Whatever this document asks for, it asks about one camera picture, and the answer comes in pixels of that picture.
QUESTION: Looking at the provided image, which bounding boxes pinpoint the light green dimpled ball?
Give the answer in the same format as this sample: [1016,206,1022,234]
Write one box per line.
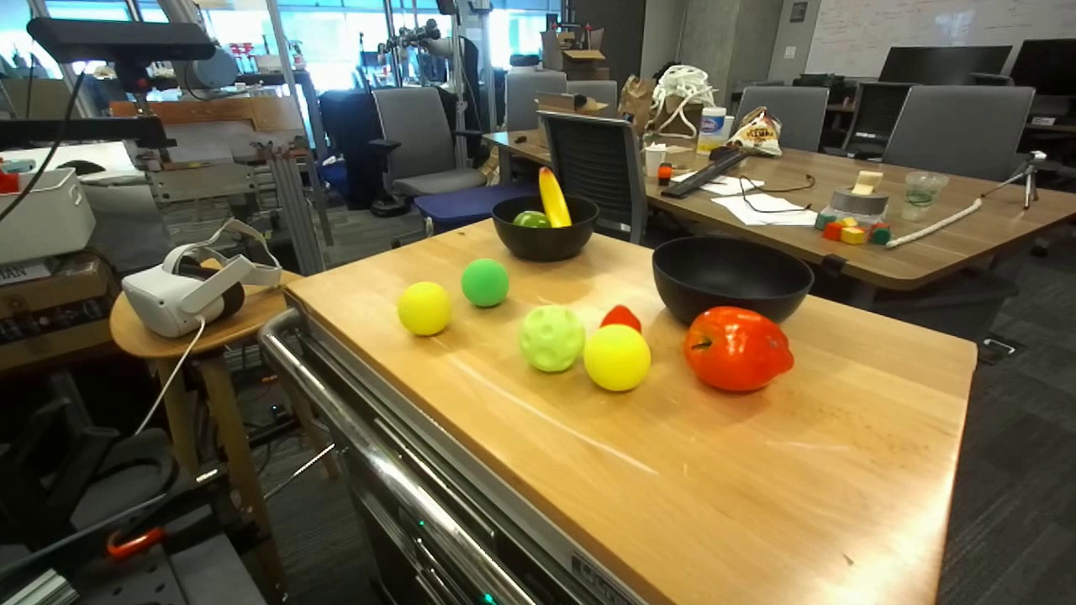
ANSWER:
[522,307,585,372]

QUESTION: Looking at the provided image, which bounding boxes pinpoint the green smooth ball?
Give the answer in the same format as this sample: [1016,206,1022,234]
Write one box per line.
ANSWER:
[460,260,512,310]

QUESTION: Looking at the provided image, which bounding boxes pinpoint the small red strawberry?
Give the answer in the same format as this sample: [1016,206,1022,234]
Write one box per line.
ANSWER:
[599,307,643,334]

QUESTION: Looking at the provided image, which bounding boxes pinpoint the yellow banana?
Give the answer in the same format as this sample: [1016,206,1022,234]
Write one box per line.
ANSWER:
[539,167,573,227]

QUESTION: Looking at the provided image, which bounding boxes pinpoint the green lime fruit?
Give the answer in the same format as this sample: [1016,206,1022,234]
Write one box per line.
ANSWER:
[512,209,553,227]

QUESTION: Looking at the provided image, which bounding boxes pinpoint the yellow ball near apple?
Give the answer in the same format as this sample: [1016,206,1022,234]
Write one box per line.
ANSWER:
[581,321,652,392]

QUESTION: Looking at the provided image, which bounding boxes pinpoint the red orange apple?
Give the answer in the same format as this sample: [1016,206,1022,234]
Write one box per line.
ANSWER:
[682,307,795,392]

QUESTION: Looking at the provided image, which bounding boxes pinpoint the black bowl left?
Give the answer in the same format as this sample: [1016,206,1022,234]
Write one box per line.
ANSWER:
[494,199,596,262]

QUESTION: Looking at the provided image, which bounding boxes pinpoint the black bowl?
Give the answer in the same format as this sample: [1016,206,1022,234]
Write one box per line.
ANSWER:
[494,199,596,262]
[652,234,814,327]

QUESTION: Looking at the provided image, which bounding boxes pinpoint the yellow ball far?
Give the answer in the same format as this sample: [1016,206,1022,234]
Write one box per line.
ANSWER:
[398,282,455,337]

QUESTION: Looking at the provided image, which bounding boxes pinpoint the grey office chair near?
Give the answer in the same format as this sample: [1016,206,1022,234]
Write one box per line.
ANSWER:
[541,111,648,241]

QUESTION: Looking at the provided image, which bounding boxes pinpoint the grey office chair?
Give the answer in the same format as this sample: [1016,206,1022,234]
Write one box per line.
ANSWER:
[882,83,1037,178]
[541,111,648,241]

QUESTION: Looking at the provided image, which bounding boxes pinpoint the black bowl right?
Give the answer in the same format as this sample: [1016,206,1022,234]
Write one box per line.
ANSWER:
[652,234,814,327]

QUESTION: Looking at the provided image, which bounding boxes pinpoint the colourful toy blocks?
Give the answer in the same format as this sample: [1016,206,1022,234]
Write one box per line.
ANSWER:
[816,216,891,244]

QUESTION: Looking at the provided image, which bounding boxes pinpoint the wooden office desk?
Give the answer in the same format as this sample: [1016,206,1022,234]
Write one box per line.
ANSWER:
[482,123,1076,296]

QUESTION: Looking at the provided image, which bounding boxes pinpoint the white VR headset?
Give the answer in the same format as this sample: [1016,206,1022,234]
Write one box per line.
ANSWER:
[121,220,284,341]

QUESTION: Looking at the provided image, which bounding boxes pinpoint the round wooden stool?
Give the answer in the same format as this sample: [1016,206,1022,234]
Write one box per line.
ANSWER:
[109,286,287,605]

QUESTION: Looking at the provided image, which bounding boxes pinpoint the grey office chair right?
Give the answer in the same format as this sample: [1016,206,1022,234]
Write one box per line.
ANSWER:
[882,83,1037,178]

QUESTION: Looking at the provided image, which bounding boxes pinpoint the metal cart handle rail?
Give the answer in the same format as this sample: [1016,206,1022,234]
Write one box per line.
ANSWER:
[258,310,539,605]

